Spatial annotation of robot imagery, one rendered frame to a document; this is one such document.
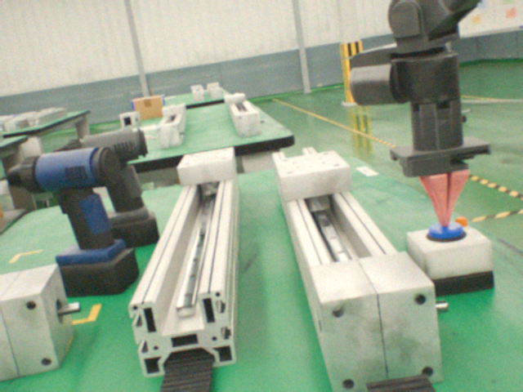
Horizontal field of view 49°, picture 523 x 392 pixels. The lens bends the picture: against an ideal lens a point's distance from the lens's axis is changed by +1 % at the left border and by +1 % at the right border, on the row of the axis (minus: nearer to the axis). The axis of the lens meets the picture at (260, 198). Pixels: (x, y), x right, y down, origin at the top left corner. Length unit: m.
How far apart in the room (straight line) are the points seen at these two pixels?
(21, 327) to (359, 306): 0.38
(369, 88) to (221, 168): 0.50
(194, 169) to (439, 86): 0.60
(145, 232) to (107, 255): 0.23
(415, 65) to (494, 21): 5.76
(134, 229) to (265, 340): 0.50
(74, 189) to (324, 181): 0.38
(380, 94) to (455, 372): 0.33
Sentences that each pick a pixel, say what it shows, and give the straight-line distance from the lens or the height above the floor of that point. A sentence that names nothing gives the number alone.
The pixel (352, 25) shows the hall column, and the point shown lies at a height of 1.38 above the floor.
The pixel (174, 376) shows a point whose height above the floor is 0.79.
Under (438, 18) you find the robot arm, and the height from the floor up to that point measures 1.10.
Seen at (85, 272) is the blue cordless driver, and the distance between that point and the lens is 0.91.
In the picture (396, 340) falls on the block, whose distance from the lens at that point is 0.54.
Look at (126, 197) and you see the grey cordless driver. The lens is 1.11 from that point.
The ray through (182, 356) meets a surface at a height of 0.79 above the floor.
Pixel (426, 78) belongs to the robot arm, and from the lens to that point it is 0.68.
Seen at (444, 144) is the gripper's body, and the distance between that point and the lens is 0.69.
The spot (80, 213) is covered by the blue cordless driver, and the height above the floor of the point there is 0.91.
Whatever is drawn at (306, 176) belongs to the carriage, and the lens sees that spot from 0.90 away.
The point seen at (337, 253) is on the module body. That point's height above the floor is 0.84.
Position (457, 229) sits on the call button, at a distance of 0.73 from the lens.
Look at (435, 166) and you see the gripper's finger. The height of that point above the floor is 0.94.
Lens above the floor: 1.09
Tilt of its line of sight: 14 degrees down
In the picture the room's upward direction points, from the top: 9 degrees counter-clockwise
